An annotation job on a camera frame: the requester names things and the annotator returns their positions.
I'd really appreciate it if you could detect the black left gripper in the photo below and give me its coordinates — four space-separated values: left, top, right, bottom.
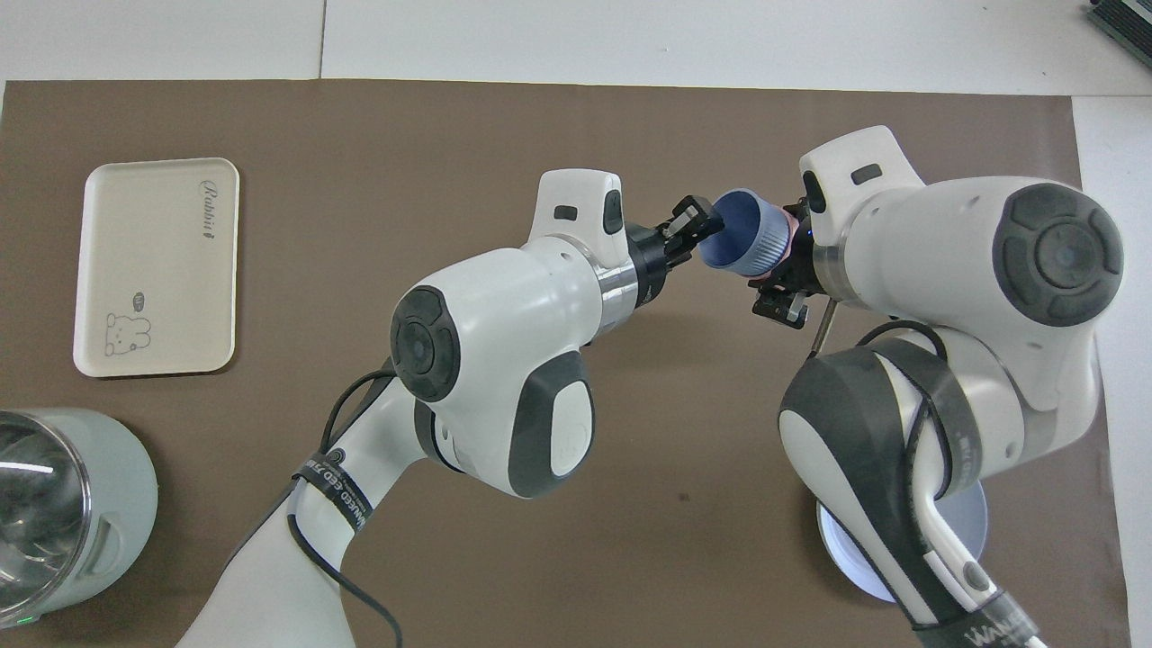
627 195 725 310

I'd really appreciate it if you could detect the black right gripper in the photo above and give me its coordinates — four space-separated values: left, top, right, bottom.
754 216 815 329

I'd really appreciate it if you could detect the blue ribbed cup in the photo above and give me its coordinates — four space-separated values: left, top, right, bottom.
700 187 794 277

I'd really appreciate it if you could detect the cream rabbit print tray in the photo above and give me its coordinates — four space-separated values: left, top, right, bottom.
73 157 241 378

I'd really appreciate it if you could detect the brown table mat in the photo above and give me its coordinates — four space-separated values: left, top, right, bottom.
0 79 1133 648

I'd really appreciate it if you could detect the lavender blue plate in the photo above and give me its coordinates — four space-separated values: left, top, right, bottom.
816 481 989 605

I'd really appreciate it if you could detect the dark grey finned device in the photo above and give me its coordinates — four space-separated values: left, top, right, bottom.
1084 0 1152 57

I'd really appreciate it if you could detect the pale green cooking pot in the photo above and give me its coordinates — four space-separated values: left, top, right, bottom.
0 407 160 629

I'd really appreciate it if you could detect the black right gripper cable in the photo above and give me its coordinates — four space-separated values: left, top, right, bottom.
813 301 957 505

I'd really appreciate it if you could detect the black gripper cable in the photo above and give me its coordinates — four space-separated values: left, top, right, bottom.
813 301 957 505
286 367 406 648

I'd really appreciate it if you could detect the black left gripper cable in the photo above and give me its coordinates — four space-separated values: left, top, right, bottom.
286 367 406 648

